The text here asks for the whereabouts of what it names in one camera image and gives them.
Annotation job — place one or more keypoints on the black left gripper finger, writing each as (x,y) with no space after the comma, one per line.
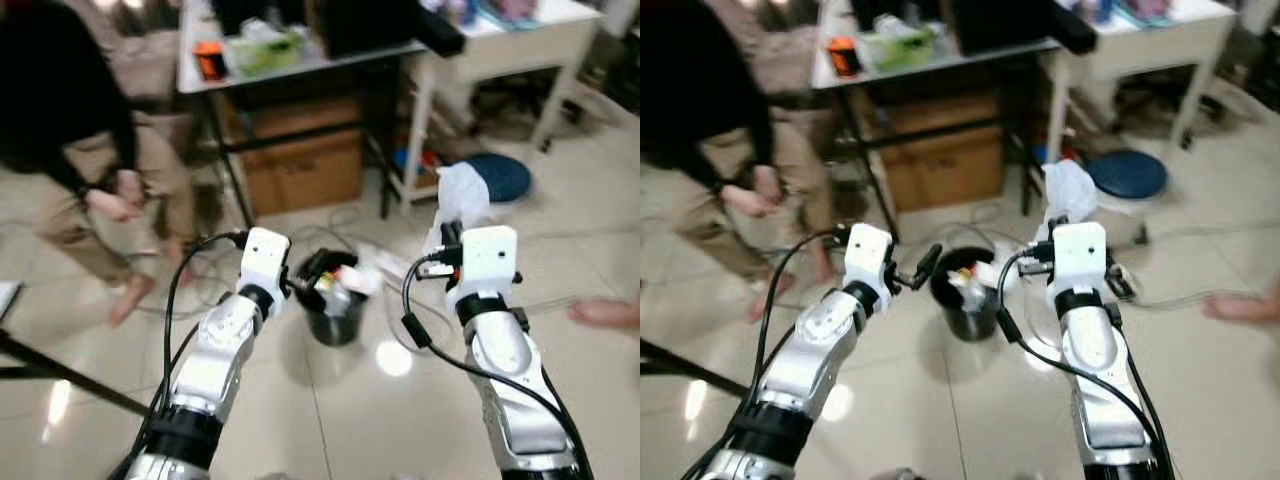
(925,265)
(315,265)

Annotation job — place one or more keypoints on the white bin with blue lid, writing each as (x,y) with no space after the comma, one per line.
(510,178)
(1130,175)

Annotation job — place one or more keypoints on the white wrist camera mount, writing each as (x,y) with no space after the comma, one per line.
(1080,255)
(488,258)
(265,255)
(868,250)

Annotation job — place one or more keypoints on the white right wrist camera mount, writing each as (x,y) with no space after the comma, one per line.
(488,258)
(1080,255)

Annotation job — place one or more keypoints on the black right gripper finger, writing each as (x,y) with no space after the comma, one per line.
(1055,228)
(452,233)

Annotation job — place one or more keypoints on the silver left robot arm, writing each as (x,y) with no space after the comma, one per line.
(215,350)
(825,345)

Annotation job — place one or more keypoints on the person in khaki trousers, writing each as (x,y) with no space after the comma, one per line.
(60,120)
(700,120)

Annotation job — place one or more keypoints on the white table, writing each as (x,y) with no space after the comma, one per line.
(1150,40)
(520,45)

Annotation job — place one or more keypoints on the green printed box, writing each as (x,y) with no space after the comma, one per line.
(265,52)
(900,48)

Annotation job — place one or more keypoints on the orange and black device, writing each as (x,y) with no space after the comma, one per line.
(210,62)
(845,58)

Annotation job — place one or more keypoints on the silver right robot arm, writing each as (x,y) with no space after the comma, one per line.
(1090,350)
(500,360)

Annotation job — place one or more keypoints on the red and white bottle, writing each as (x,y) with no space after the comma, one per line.
(1070,152)
(430,158)

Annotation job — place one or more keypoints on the brown cardboard box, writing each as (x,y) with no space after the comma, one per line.
(945,155)
(300,160)

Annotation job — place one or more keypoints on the red and yellow wrapper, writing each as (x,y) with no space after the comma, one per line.
(958,280)
(326,285)

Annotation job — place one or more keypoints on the black monitor base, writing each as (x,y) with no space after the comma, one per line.
(390,28)
(1020,25)

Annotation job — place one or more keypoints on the blue container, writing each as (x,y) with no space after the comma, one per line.
(1045,152)
(402,158)

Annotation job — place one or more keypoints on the black rubbish bin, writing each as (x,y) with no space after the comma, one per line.
(965,315)
(335,320)

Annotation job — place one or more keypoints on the grey table with black frame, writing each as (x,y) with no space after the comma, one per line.
(960,55)
(330,58)

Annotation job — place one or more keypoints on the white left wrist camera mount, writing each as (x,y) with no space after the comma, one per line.
(868,250)
(265,255)

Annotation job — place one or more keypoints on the white plastic bag trash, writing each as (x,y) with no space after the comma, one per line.
(1070,190)
(462,195)

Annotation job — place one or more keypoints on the white crumpled paper trash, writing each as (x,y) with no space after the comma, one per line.
(362,275)
(985,272)

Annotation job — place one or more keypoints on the bare foot of person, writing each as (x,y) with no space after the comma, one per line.
(1245,305)
(605,313)

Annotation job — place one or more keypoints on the black stand leg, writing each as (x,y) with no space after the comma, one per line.
(70,378)
(690,370)

